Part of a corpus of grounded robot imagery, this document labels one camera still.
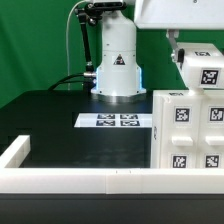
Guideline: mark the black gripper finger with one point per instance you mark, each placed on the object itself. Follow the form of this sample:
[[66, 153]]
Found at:
[[178, 53]]

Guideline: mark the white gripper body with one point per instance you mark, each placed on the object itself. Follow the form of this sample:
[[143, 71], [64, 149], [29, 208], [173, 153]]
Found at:
[[180, 14]]

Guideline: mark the white cabinet top block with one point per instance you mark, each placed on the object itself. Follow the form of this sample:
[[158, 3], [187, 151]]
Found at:
[[203, 66]]

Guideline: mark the white cabinet door panel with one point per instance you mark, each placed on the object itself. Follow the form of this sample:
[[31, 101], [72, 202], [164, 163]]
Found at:
[[180, 126]]

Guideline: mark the white cabinet body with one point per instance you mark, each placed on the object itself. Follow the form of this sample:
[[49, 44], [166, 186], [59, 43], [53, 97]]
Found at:
[[159, 98]]

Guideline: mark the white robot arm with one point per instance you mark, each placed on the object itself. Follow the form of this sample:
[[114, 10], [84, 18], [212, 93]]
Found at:
[[119, 78]]

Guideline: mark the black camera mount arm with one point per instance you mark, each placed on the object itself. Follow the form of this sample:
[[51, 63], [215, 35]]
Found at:
[[87, 17]]

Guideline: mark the white marker base plate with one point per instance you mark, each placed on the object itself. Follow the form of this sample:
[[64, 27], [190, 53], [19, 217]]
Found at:
[[113, 120]]

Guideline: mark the white U-shaped fence wall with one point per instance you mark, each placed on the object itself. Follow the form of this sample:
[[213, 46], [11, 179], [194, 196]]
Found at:
[[16, 179]]

